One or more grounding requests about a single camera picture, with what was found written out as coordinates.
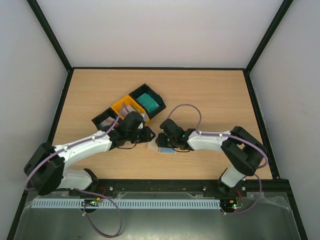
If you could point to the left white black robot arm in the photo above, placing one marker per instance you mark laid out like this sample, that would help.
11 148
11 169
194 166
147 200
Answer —
49 167

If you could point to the black bin with green cards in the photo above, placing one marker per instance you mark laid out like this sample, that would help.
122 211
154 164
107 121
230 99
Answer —
144 88

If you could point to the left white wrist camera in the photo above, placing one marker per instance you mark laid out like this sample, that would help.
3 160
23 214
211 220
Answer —
142 119

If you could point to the black aluminium frame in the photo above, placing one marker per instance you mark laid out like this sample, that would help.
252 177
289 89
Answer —
281 12

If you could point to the beige card holder wallet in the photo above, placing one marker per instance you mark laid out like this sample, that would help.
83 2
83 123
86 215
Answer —
164 150

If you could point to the yellow bin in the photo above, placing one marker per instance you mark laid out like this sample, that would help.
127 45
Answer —
128 100

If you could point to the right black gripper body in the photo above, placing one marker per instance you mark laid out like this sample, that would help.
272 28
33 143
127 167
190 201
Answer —
163 139

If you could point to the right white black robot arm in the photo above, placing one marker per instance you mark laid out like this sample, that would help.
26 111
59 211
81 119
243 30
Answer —
245 153

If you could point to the green card stack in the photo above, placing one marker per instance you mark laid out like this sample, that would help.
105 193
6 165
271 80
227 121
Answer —
148 103

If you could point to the red patterned card stack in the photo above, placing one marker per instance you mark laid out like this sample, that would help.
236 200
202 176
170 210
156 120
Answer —
106 123

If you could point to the black bin with red cards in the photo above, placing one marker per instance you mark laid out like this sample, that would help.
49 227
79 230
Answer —
109 112

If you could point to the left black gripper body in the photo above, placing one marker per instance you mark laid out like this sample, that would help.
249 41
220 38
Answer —
135 138

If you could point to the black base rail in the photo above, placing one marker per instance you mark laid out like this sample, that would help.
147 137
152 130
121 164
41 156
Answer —
208 188

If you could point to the light blue slotted cable duct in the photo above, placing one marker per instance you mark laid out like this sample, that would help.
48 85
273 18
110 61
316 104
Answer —
197 204

